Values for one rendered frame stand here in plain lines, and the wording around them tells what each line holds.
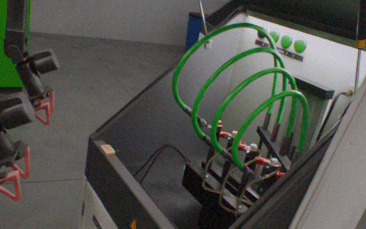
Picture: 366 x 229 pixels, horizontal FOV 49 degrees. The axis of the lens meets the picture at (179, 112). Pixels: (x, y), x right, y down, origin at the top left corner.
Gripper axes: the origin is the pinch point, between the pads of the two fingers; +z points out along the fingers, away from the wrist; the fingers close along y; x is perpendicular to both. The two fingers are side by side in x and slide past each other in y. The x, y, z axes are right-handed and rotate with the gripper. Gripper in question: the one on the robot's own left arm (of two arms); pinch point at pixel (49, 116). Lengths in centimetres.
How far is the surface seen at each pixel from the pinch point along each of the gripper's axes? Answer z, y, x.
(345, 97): 12, -31, -87
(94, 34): 81, 628, 47
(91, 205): 31.9, -10.4, -3.0
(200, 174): 23, -28, -42
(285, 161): 21, -38, -65
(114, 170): 14.8, -23.0, -17.6
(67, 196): 90, 103, 43
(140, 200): 17.5, -38.6, -23.9
